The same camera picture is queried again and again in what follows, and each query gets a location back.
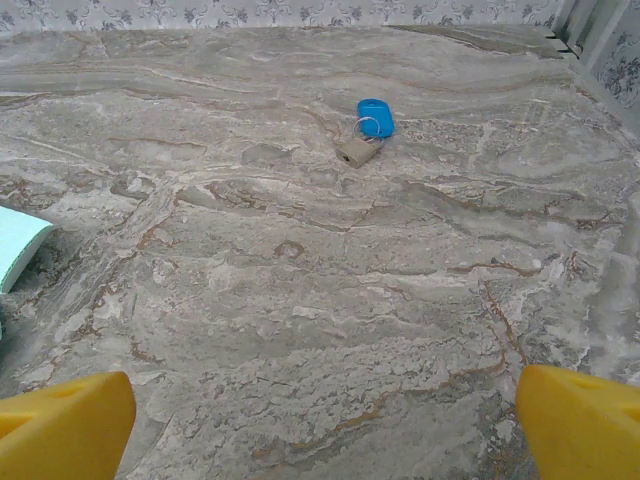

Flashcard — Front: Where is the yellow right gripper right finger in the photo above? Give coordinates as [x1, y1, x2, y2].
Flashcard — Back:
[515, 364, 640, 480]

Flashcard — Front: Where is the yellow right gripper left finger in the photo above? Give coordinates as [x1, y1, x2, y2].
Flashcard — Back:
[0, 370, 137, 480]

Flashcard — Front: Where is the teal paper box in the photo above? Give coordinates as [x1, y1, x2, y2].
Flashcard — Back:
[0, 205, 55, 337]

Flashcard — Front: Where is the blue key tag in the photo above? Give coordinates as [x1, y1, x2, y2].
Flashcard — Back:
[356, 98, 397, 141]

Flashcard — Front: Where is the metal key ring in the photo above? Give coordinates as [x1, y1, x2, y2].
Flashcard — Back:
[351, 115, 389, 145]

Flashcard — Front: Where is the aluminium frame post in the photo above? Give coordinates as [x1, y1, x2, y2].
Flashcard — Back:
[545, 0, 640, 120]

